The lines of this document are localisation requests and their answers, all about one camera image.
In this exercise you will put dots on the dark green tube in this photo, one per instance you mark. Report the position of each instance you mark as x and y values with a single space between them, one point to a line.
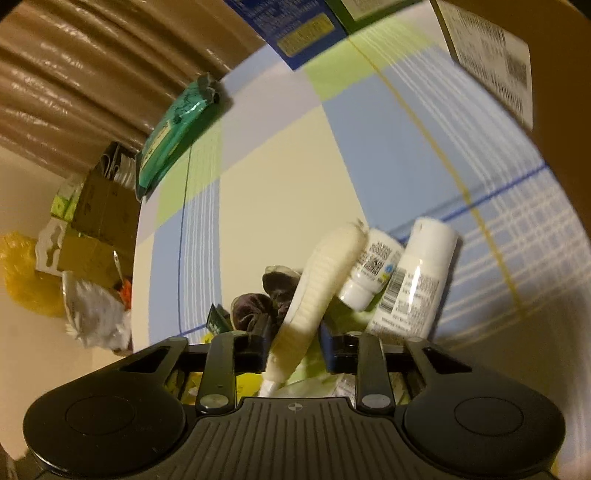
217 321

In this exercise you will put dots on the small yellowish cardboard box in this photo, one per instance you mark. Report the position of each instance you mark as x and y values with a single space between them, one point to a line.
90 261

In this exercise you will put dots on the yellow plastic bag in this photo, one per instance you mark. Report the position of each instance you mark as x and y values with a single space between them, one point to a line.
27 277

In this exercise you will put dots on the white hang-tab card insert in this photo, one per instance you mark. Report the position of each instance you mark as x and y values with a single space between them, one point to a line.
48 244

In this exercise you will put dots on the cream squeeze tube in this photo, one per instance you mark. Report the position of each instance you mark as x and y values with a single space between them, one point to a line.
318 277

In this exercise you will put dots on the green and white small boxes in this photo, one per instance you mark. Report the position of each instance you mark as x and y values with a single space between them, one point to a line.
64 203

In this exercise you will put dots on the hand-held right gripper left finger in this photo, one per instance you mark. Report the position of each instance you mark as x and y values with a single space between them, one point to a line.
267 333

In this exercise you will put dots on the white barcode tube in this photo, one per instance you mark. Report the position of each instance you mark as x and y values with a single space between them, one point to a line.
415 286

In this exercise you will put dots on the beige curtain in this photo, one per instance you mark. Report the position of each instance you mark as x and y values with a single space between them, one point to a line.
92 69

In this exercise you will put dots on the green wipes packet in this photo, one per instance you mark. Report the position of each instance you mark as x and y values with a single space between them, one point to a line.
171 134

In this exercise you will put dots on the small white pill bottle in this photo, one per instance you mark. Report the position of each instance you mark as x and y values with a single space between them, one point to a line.
369 272

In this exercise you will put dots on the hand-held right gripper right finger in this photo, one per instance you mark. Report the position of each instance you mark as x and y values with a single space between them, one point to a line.
326 344

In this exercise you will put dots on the brown cardboard box white inside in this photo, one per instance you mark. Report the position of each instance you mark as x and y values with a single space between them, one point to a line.
554 69

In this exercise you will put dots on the green carton box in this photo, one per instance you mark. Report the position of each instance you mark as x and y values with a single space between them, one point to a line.
364 9

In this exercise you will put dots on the blue milk carton box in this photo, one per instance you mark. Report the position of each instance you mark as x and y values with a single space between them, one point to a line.
286 23

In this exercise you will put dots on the striped paper bags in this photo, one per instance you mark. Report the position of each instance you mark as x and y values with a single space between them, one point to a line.
117 166

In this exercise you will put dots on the white plastic bag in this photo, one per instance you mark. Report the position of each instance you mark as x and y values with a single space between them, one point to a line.
97 314

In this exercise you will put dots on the dark brown velvet scrunchie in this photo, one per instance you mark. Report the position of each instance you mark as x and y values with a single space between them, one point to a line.
251 309

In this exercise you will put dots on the large brown cardboard box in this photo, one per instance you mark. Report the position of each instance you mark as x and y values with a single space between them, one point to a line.
106 212

